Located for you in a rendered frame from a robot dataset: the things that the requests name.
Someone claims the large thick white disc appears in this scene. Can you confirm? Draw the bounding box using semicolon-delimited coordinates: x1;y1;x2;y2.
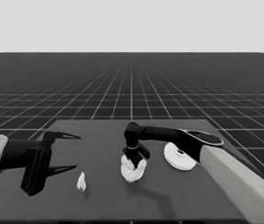
163;142;198;172

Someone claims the white round carrier with pins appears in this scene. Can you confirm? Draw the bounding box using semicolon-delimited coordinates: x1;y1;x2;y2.
119;157;146;184

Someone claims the small white T-shaped piece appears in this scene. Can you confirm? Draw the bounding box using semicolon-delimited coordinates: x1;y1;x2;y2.
76;171;88;192

